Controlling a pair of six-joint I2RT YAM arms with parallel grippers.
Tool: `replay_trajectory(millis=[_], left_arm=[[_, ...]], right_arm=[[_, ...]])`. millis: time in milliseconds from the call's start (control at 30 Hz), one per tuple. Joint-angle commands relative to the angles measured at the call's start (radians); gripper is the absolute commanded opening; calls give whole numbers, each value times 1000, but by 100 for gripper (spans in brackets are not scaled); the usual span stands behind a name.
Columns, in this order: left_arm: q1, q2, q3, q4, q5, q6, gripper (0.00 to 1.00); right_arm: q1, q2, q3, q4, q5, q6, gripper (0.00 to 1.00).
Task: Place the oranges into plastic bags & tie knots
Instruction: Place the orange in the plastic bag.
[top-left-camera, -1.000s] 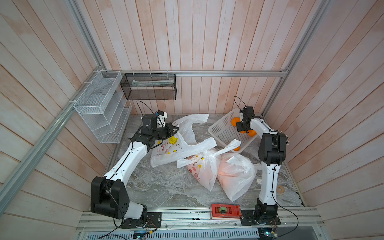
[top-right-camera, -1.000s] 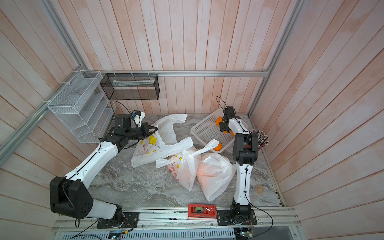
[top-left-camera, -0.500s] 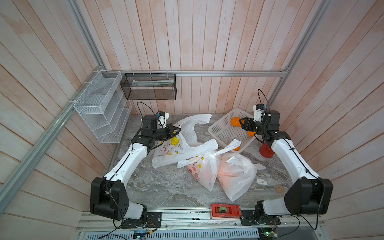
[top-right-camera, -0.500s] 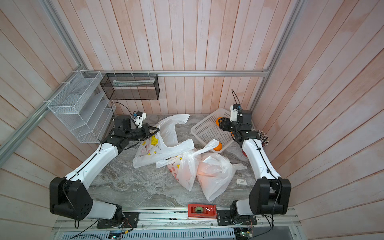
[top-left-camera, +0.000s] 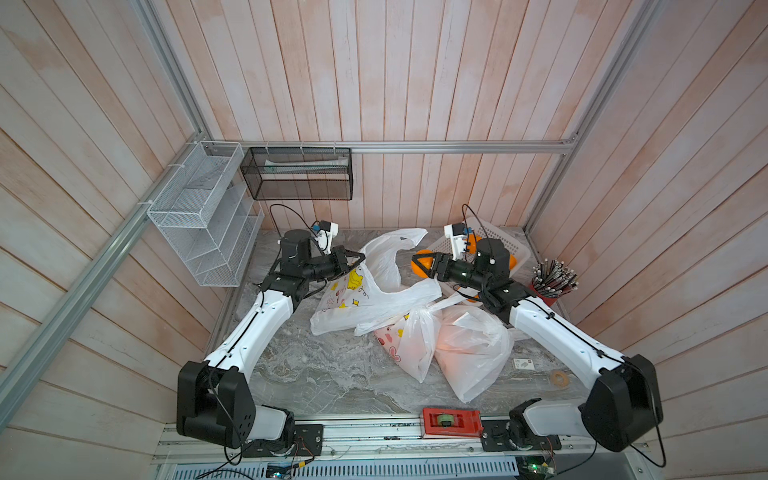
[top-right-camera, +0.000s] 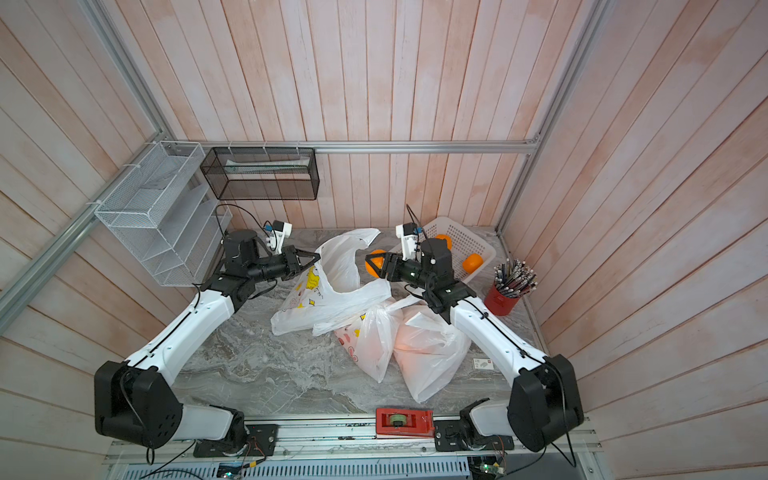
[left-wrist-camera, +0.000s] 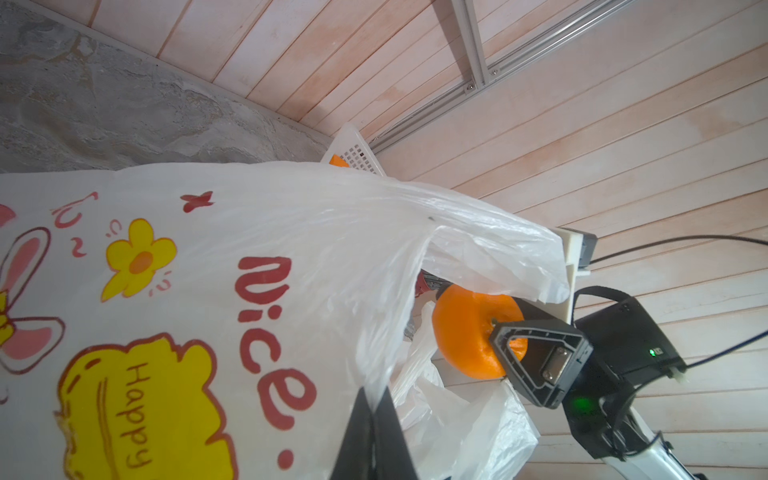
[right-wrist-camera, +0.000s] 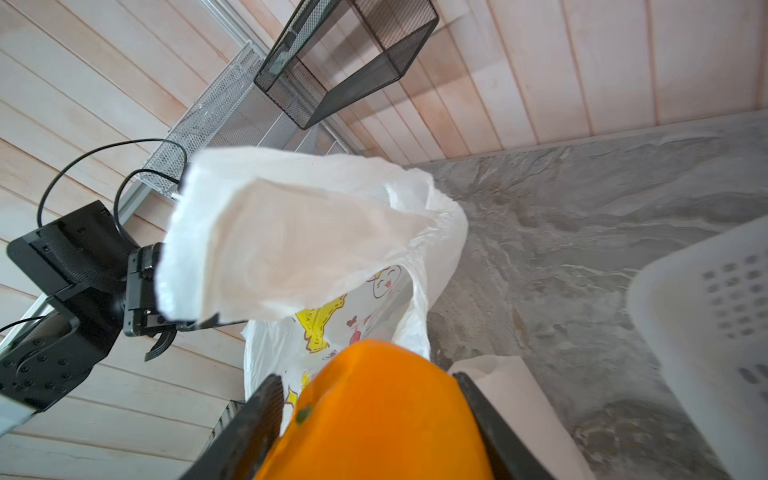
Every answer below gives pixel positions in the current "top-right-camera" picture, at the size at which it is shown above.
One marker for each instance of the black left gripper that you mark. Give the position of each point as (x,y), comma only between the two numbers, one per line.
(293,265)

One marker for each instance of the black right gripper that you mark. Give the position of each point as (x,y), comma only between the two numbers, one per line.
(391,261)

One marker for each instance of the orange fruit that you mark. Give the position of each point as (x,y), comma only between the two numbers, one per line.
(447,240)
(377,264)
(472,263)

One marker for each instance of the white printed bag back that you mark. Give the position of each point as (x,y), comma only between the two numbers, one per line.
(330,294)

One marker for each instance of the white printed bag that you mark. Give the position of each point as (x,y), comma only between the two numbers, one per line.
(369,338)
(330,294)

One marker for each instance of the white plastic bag front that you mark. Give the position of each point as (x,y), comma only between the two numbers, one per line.
(428,351)

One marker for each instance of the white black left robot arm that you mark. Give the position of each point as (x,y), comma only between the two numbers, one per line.
(134,400)

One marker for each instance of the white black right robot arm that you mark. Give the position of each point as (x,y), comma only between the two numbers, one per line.
(544,403)

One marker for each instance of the white plastic perforated basket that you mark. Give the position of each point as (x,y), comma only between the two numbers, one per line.
(464,244)

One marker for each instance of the red cup of pens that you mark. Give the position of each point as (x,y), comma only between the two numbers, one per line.
(513,279)

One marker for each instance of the small white label card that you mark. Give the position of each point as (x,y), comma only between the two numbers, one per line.
(483,364)

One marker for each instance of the red tape dispenser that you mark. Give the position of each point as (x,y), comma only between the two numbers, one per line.
(404,422)

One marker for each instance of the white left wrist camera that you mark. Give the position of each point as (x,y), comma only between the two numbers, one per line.
(277,232)

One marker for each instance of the black wire mesh basket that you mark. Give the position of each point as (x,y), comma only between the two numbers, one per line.
(262,173)

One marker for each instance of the white wire mesh shelf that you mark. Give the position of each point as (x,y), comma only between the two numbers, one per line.
(167,218)

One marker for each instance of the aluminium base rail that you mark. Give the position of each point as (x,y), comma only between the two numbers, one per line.
(349,447)

